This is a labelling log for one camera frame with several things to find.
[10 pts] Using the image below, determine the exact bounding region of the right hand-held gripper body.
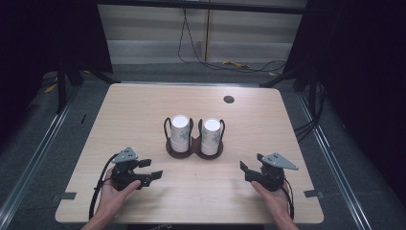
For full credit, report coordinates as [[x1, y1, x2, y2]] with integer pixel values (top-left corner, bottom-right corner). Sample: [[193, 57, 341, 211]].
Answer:
[[257, 152, 300, 193]]

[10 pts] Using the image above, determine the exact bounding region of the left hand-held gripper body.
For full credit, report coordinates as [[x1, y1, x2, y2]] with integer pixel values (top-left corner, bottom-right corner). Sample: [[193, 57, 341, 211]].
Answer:
[[109, 147, 153, 192]]

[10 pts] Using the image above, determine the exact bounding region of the dark wire cup holder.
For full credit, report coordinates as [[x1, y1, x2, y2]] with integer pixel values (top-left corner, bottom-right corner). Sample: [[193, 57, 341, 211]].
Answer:
[[163, 117, 226, 160]]

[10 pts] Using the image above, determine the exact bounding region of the person's right hand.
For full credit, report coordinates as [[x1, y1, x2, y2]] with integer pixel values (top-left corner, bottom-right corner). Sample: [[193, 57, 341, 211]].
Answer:
[[250, 180, 293, 222]]

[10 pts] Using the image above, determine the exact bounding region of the person's left hand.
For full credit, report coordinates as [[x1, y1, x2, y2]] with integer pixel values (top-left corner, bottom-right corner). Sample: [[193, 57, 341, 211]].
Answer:
[[95, 167, 142, 221]]

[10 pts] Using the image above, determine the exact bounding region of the black metal stand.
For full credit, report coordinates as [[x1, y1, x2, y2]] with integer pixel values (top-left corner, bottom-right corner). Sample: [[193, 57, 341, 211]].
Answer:
[[56, 57, 121, 114], [259, 63, 320, 111]]

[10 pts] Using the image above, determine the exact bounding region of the metal bar behind table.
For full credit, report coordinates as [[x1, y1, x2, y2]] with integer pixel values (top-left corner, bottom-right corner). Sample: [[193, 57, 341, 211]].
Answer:
[[119, 80, 261, 88]]

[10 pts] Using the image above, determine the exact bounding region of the black curtain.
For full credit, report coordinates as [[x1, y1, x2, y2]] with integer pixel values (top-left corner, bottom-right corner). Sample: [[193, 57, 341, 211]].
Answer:
[[282, 0, 406, 205], [0, 0, 113, 151]]

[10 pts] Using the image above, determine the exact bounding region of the black overhead bar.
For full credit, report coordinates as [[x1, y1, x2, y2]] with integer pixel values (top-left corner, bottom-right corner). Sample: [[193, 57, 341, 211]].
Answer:
[[97, 0, 308, 15]]

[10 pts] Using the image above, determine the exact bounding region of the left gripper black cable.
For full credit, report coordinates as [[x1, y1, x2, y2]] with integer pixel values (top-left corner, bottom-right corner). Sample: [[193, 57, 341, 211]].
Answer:
[[88, 152, 121, 220]]

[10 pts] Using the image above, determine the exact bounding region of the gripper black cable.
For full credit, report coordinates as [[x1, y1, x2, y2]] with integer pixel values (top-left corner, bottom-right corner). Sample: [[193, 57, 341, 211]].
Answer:
[[282, 176, 295, 220], [88, 152, 121, 220]]

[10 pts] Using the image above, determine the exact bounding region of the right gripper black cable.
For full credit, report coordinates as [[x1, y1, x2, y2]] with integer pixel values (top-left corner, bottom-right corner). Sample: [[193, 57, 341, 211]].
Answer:
[[282, 176, 295, 220]]

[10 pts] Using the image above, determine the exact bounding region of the bundle of black cables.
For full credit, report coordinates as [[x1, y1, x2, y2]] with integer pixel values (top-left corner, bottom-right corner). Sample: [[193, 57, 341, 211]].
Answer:
[[293, 85, 327, 143]]

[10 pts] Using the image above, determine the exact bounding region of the metal floor rail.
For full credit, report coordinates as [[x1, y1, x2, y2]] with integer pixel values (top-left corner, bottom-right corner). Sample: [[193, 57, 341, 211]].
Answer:
[[0, 85, 81, 222], [296, 91, 372, 230]]

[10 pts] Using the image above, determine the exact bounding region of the long black floor cable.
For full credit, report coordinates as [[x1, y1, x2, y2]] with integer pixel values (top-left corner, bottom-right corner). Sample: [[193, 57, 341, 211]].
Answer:
[[177, 8, 287, 74]]

